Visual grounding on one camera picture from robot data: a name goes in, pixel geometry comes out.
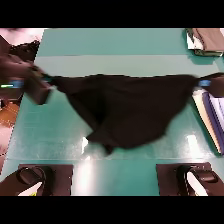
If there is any black T-shirt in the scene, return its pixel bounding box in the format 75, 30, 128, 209
49, 73, 202, 156

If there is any cream folded garment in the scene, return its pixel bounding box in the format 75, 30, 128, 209
192, 88, 223, 155

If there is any purple folded garment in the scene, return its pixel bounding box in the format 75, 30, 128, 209
201, 91, 224, 155

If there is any white folded garment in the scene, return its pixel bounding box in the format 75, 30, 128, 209
185, 30, 205, 51

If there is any lavender folded garment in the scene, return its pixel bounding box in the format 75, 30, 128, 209
213, 96, 224, 125

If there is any grey folded garment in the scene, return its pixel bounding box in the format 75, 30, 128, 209
191, 28, 224, 54

